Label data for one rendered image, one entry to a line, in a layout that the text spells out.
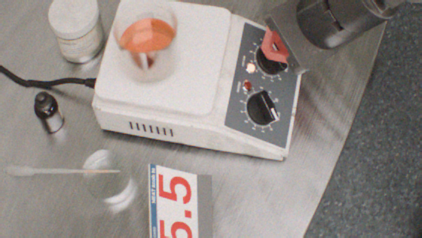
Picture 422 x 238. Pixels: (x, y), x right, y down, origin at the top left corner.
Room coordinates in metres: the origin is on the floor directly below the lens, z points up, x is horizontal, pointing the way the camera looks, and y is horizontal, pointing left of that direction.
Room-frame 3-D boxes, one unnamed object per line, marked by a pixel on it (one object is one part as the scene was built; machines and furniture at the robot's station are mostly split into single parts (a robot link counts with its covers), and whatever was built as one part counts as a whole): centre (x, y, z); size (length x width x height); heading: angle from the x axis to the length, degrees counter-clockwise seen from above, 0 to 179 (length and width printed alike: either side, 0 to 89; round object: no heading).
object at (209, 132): (0.41, 0.02, 0.79); 0.22 x 0.13 x 0.08; 75
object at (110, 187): (0.31, 0.11, 0.76); 0.06 x 0.06 x 0.02
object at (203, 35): (0.41, 0.04, 0.83); 0.12 x 0.12 x 0.01; 75
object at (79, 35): (0.48, 0.14, 0.79); 0.06 x 0.06 x 0.08
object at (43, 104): (0.39, 0.18, 0.78); 0.03 x 0.03 x 0.07
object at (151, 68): (0.40, 0.05, 0.88); 0.07 x 0.06 x 0.08; 47
